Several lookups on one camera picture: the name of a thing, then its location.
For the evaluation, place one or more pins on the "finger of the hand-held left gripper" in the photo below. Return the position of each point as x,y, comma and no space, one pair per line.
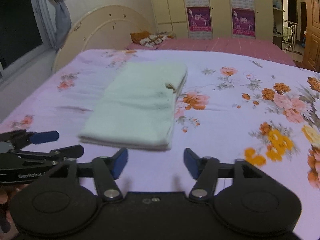
70,151
46,136

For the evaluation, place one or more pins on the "cream curved bed headboard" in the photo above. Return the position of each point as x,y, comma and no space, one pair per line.
105,30

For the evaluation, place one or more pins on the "brown wooden door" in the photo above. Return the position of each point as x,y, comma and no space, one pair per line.
313,30

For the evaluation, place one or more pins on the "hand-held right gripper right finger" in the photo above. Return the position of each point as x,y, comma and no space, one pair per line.
191,163

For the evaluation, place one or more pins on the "cream wardrobe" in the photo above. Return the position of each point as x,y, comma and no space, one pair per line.
220,10

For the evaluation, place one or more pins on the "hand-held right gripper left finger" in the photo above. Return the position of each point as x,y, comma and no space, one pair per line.
118,163

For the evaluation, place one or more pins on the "cream white small garment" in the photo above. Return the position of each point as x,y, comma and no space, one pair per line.
135,105

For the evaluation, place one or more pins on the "pink bed mattress cover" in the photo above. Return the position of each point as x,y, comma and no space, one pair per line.
225,47

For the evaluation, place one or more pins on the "lilac floral bed sheet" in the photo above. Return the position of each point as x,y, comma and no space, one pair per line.
237,120

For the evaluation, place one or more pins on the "dark glass window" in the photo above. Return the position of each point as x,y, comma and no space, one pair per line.
17,30

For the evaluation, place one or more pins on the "grey curtain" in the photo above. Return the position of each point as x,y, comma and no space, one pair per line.
62,22

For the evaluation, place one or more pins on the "person's left hand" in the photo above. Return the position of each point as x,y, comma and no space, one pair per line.
6,195

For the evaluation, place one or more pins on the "blue plastic stool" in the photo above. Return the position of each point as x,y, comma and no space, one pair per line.
304,41

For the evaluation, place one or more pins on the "orange pillow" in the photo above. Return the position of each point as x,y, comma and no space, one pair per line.
140,37

